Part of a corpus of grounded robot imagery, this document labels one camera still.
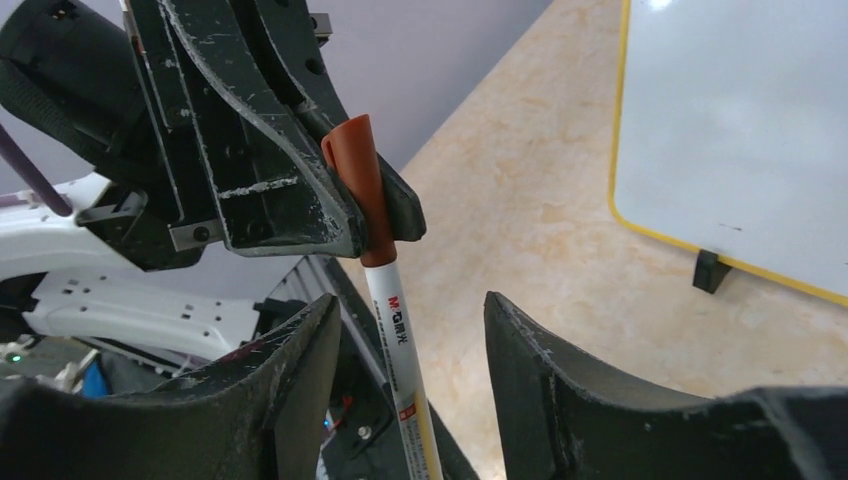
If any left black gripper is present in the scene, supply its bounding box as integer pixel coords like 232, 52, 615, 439
1, 1, 366, 271

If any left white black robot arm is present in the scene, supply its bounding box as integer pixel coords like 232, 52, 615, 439
1, 1, 368, 372

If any black whiteboard foot clip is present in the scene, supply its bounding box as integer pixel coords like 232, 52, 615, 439
692, 249, 733, 294

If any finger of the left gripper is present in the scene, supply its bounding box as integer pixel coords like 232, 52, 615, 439
232, 1, 427, 242

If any yellow framed whiteboard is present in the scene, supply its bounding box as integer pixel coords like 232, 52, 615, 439
608, 1, 847, 304

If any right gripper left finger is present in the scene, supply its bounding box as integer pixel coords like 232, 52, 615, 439
1, 294, 341, 479

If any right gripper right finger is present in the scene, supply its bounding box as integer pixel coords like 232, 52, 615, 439
484, 292, 847, 479

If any white marker pen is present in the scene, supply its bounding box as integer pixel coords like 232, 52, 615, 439
364, 262, 443, 479

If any brown marker cap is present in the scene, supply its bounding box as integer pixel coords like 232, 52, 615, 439
321, 114, 397, 268

